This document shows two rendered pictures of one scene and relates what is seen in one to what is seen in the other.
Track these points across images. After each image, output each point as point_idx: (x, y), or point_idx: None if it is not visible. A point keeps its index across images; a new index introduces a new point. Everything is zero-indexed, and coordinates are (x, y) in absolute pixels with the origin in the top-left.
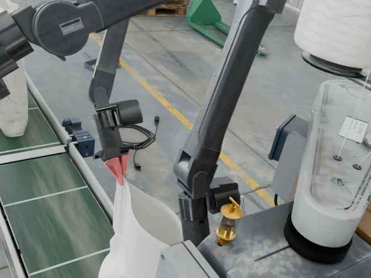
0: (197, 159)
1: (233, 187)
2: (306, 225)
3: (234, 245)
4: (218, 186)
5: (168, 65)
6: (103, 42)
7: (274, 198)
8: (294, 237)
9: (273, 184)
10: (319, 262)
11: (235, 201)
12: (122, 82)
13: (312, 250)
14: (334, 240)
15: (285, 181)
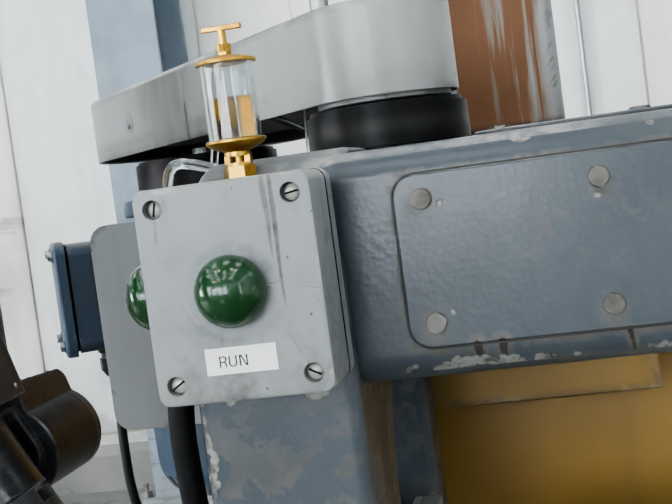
0: None
1: (59, 385)
2: (375, 61)
3: (275, 166)
4: (28, 377)
5: None
6: None
7: (132, 496)
8: (367, 113)
9: (121, 412)
10: (446, 134)
11: (86, 416)
12: None
13: (420, 106)
14: (442, 63)
15: (151, 371)
